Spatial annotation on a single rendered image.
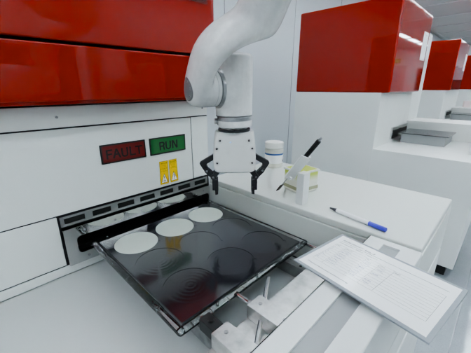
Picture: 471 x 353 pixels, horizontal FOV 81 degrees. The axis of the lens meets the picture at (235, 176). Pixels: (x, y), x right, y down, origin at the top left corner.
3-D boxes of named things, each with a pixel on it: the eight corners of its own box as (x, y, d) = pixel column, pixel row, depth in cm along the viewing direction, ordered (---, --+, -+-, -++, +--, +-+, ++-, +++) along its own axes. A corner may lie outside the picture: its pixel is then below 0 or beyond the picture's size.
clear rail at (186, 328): (174, 335, 43) (174, 328, 43) (303, 243, 69) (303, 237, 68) (179, 340, 42) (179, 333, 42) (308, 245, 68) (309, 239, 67)
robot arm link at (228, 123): (212, 118, 60) (213, 131, 61) (253, 117, 60) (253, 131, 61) (214, 113, 68) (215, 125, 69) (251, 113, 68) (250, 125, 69)
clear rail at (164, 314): (91, 246, 67) (90, 241, 66) (97, 244, 68) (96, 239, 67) (179, 340, 42) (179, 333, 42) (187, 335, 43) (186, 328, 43)
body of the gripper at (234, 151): (211, 127, 61) (212, 174, 65) (257, 126, 61) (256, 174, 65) (213, 122, 68) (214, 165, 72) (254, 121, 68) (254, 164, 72)
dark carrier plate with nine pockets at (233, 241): (99, 244, 67) (99, 241, 67) (208, 203, 90) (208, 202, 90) (182, 326, 44) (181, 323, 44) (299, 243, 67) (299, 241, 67)
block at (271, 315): (247, 317, 47) (247, 303, 47) (259, 307, 50) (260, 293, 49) (285, 347, 42) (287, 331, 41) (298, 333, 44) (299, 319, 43)
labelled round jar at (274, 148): (260, 165, 108) (261, 141, 105) (271, 162, 113) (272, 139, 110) (275, 169, 103) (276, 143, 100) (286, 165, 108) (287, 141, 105)
